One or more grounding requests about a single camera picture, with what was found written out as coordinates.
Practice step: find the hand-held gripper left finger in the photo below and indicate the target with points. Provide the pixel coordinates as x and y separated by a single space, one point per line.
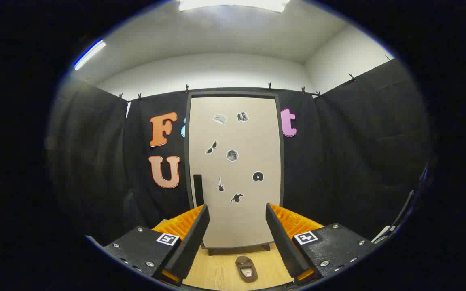
194 238

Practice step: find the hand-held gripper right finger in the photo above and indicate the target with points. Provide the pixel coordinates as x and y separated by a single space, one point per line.
281 238

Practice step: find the brown fuzzy slipper shoe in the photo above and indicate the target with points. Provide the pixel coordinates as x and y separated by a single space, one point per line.
246 267

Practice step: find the beige shoe cabinet door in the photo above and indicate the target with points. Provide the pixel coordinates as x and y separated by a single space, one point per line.
237 133

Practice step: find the dark grey shoe cabinet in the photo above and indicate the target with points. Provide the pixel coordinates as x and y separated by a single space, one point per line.
233 93

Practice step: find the black backdrop cloth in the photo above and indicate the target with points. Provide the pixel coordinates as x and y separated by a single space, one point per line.
358 153

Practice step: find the ceiling light strip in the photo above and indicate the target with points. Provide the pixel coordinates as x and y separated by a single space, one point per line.
90 54

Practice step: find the ceiling light panel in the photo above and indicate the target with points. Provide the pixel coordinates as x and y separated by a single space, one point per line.
233 4

